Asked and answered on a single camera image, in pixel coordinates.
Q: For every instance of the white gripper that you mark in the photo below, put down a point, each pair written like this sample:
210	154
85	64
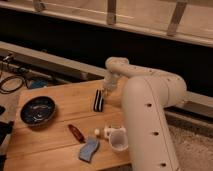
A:
109	83

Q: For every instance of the black white striped eraser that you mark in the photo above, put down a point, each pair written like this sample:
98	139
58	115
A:
98	102

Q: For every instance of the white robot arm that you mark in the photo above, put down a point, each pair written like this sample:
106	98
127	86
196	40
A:
145	95

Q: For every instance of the white plastic toy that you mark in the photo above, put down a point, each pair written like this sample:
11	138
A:
106	131

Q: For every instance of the red brown pen-shaped object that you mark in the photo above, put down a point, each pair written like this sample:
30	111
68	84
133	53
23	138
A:
77	134

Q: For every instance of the clear plastic cup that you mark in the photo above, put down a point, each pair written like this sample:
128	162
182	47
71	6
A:
118	141

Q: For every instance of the blue sponge cloth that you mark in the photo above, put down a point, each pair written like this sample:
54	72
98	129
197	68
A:
88	149

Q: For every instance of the wooden table board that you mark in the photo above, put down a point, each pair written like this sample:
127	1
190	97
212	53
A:
52	147

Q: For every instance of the blue object by table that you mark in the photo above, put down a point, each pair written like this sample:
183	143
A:
38	83

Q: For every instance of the dark blue bowl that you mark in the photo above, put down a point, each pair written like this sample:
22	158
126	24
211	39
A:
38	111

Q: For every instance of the grey metal rail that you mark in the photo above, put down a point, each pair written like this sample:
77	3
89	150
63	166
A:
194	104

